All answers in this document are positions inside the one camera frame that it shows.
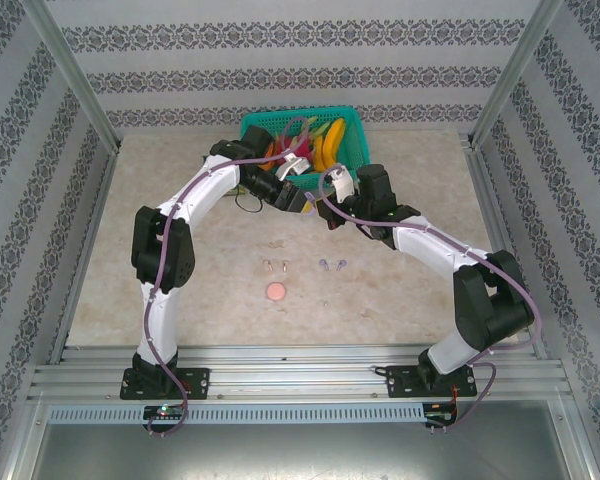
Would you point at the pink earbud charging case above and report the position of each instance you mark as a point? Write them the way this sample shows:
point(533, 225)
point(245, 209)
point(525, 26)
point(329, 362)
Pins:
point(276, 291)

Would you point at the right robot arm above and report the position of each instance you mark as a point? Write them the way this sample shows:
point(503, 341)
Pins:
point(490, 320)

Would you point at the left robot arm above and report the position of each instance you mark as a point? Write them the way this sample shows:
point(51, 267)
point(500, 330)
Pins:
point(162, 320)

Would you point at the green snack bag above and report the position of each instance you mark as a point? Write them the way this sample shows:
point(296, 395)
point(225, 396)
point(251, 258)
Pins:
point(235, 192)

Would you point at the orange toy fruit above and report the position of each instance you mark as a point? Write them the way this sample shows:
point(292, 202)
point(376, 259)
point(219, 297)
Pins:
point(269, 148)

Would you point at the yellow toy banana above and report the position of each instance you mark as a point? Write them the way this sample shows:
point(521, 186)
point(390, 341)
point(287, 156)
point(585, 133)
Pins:
point(322, 157)

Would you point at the teal plastic basket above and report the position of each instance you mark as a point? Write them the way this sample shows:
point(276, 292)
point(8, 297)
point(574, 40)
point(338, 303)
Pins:
point(360, 145)

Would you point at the pink toy dragon fruit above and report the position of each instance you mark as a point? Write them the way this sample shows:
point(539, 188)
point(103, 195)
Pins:
point(282, 147)

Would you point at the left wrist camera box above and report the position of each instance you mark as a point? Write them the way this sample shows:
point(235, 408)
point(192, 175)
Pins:
point(294, 167)

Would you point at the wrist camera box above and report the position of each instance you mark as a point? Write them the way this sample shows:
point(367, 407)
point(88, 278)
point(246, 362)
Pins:
point(294, 167)
point(342, 185)

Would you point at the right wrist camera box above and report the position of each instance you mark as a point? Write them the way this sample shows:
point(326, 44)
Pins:
point(342, 185)

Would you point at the aluminium side rail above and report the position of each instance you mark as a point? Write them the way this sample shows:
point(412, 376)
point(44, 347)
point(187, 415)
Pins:
point(87, 240)
point(490, 210)

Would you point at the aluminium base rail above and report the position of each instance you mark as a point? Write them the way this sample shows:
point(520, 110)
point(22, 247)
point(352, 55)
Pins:
point(300, 372)

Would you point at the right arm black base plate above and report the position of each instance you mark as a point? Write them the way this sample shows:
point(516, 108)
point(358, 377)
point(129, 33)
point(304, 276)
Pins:
point(397, 382)

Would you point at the aluminium frame post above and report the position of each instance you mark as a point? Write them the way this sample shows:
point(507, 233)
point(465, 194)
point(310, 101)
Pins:
point(515, 75)
point(70, 75)

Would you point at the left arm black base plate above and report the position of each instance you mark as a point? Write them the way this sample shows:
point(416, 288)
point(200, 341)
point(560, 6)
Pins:
point(200, 382)

